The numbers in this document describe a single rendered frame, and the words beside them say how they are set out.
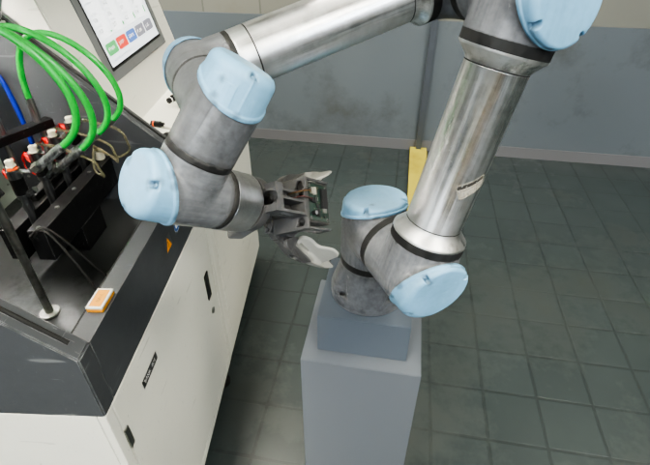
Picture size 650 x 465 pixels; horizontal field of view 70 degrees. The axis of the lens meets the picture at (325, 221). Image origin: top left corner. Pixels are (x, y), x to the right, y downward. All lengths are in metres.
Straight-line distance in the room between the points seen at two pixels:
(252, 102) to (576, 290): 2.23
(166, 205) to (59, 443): 0.72
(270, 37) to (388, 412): 0.78
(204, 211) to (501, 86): 0.38
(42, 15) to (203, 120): 0.95
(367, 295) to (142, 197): 0.51
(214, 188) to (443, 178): 0.31
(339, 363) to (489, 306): 1.42
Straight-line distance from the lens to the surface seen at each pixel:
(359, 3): 0.64
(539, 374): 2.11
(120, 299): 0.97
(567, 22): 0.62
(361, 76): 3.35
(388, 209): 0.77
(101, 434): 1.04
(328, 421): 1.13
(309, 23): 0.61
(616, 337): 2.40
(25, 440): 1.14
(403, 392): 1.01
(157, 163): 0.48
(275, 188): 0.57
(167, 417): 1.30
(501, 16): 0.60
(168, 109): 1.64
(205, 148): 0.48
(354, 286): 0.88
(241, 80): 0.46
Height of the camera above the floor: 1.56
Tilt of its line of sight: 36 degrees down
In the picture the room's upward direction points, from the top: straight up
